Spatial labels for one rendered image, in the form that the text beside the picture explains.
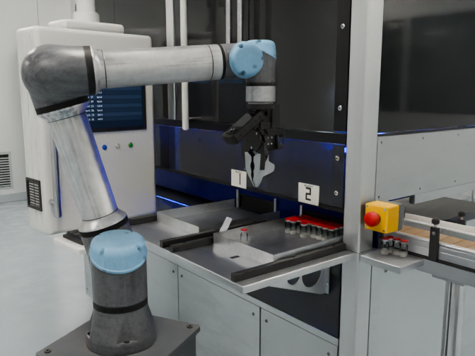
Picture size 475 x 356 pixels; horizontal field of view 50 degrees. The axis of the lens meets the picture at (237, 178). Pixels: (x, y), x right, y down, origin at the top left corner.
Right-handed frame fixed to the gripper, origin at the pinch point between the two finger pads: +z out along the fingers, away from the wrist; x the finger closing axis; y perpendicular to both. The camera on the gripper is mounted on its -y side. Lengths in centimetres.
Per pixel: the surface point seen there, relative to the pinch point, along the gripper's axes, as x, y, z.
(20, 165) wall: 544, 87, 67
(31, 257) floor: 313, 30, 109
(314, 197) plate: 4.2, 27.4, 8.3
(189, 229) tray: 33.1, 1.5, 20.1
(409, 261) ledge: -24.8, 33.4, 21.7
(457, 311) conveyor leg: -34, 43, 35
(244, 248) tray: 5.3, 1.4, 19.4
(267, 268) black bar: -8.1, -2.3, 20.2
